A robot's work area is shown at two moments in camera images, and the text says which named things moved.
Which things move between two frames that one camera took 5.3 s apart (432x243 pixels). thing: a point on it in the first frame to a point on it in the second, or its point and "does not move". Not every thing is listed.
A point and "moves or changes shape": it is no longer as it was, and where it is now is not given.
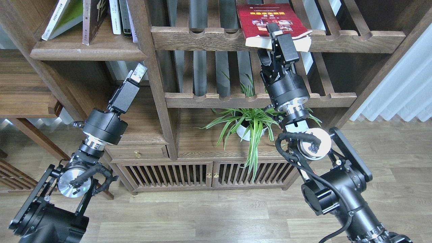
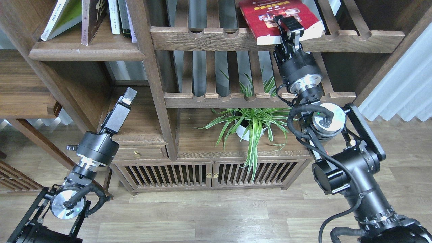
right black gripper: (288, 89) to (301, 71)
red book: (254, 19) moves or changes shape
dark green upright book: (125, 18) does not move
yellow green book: (68, 13) does not move
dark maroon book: (94, 11) does not move
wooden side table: (29, 89) does not move
